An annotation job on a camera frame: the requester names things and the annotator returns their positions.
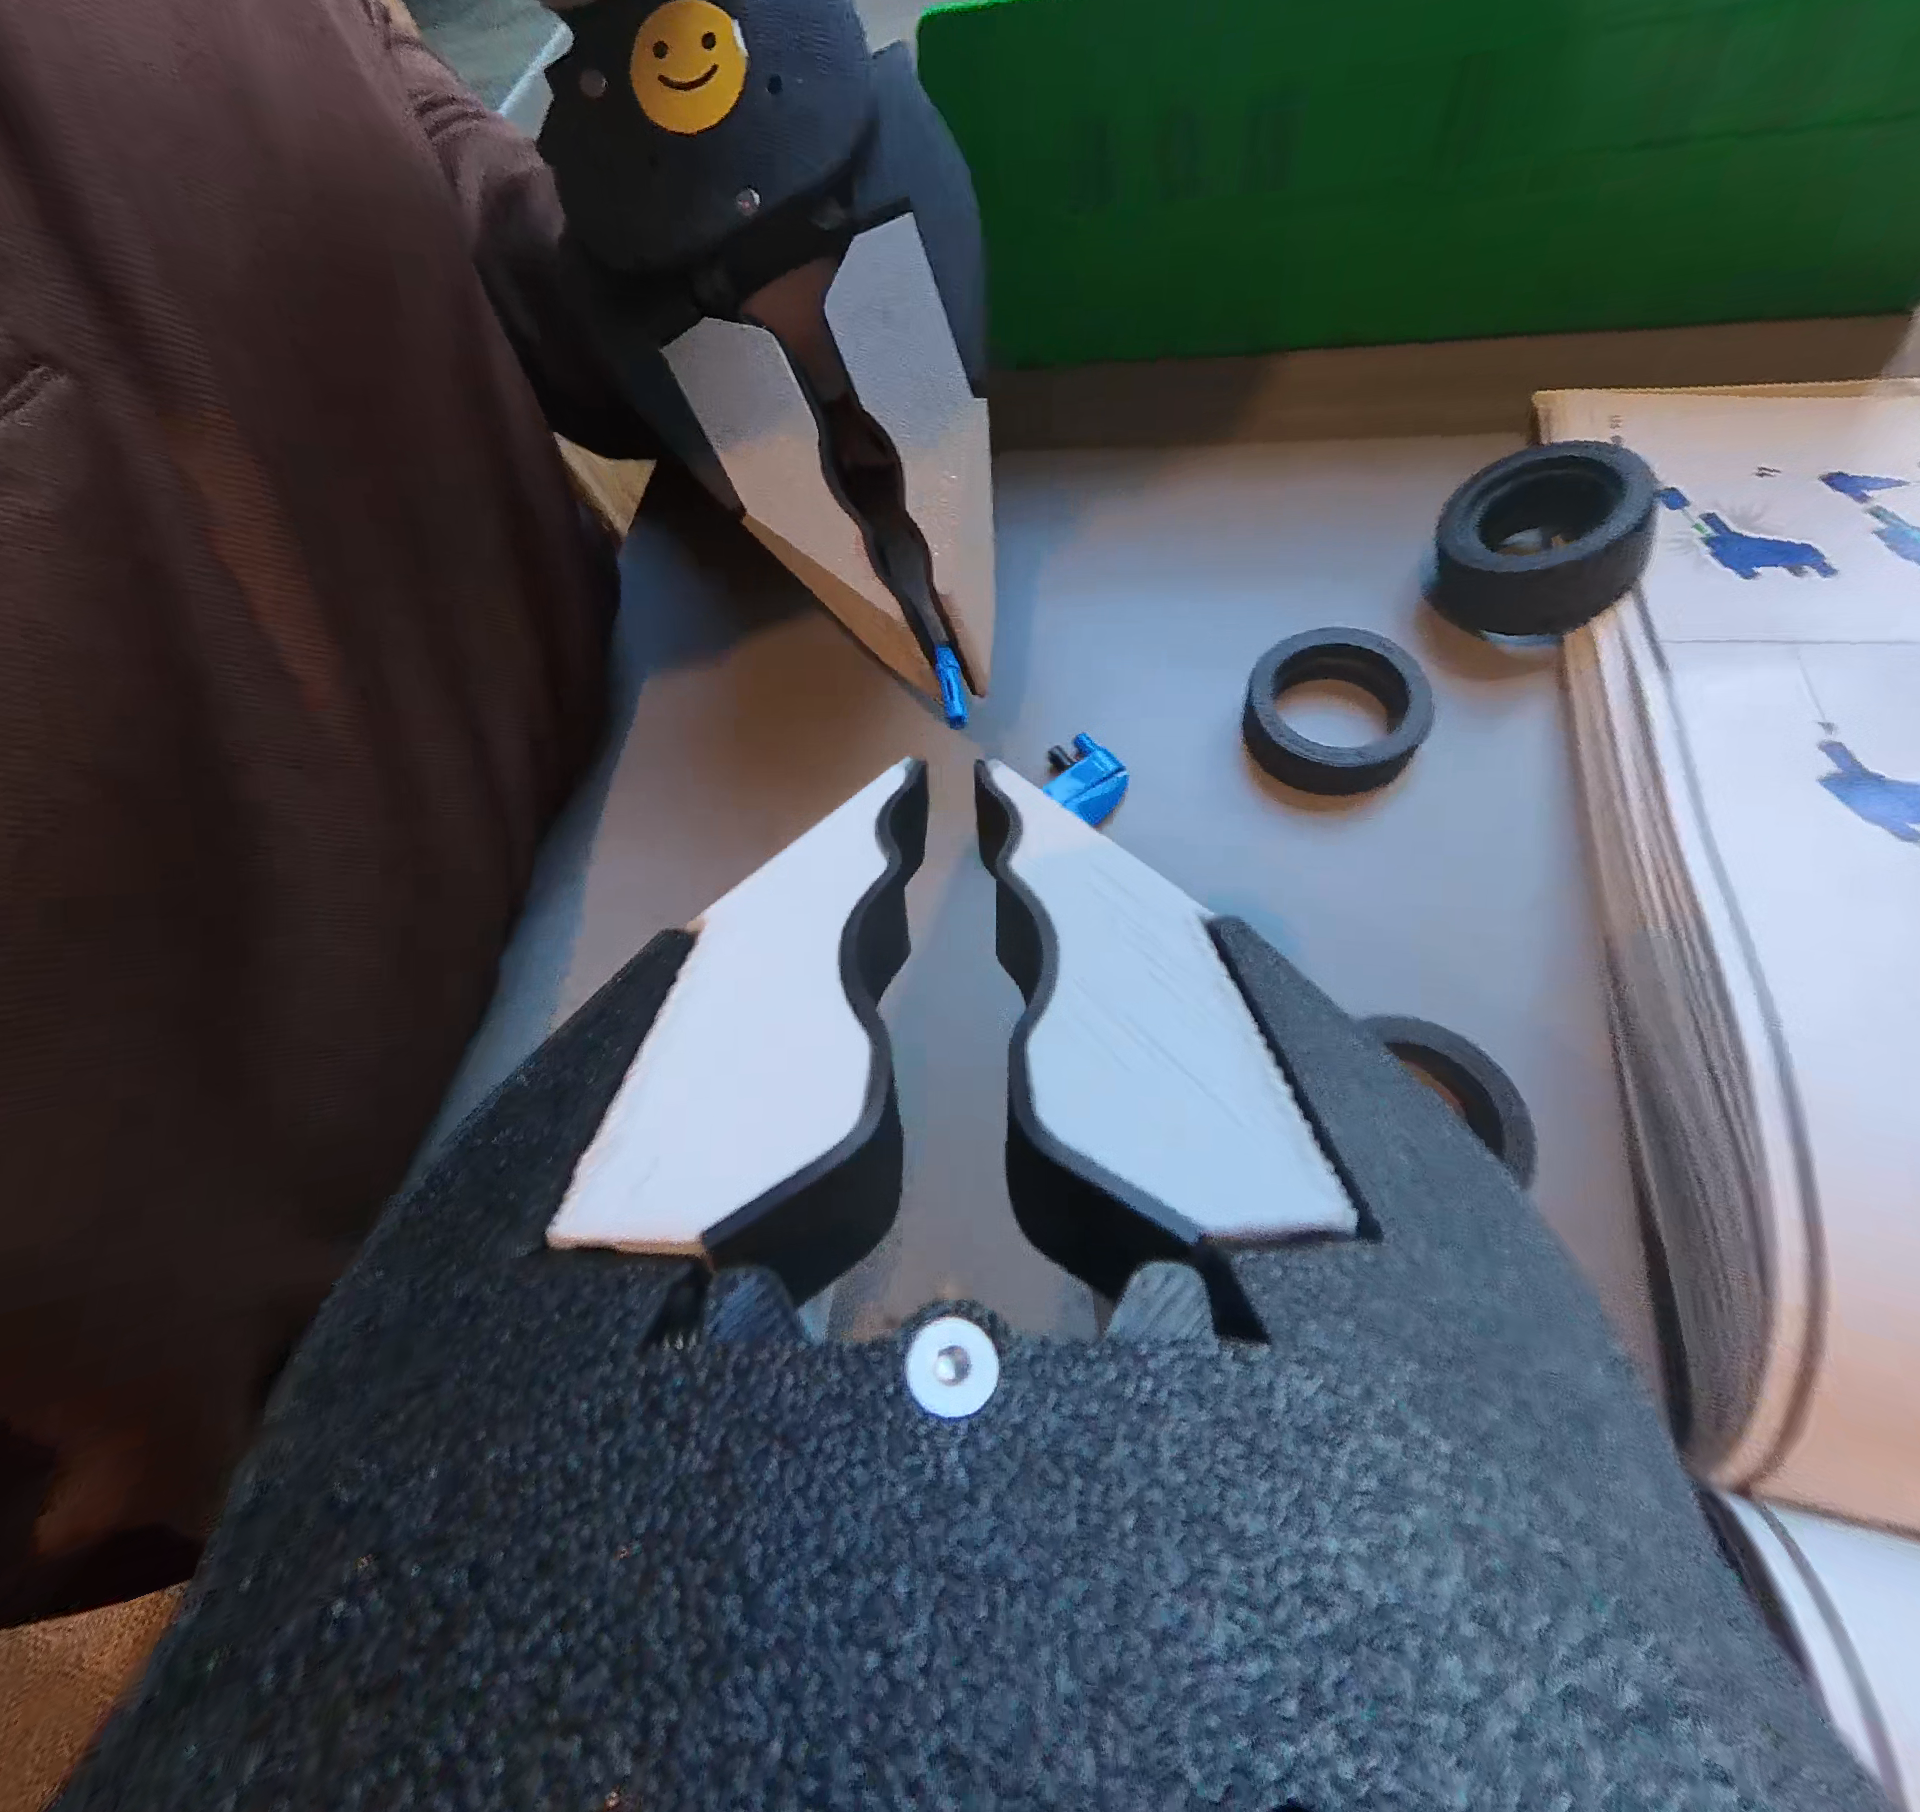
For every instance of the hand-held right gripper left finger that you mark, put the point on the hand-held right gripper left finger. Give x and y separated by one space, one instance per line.
749 1079

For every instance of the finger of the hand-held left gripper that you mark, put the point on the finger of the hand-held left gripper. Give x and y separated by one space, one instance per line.
764 463
937 448

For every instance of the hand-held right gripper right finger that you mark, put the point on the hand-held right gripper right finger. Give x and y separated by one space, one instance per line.
1169 1079

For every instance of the long blue toy pin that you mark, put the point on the long blue toy pin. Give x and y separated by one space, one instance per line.
949 683

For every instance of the blue toy brick connector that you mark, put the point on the blue toy brick connector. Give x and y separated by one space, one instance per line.
1088 780

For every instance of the grey desk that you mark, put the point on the grey desk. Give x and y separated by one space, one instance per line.
1141 584

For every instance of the black toy tyre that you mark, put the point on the black toy tyre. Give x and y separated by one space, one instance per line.
1590 567
1501 1092
1276 731

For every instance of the green plastic bin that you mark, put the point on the green plastic bin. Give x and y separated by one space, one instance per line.
1427 194

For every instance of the open instruction booklet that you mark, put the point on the open instruction booklet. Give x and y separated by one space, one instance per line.
1799 731

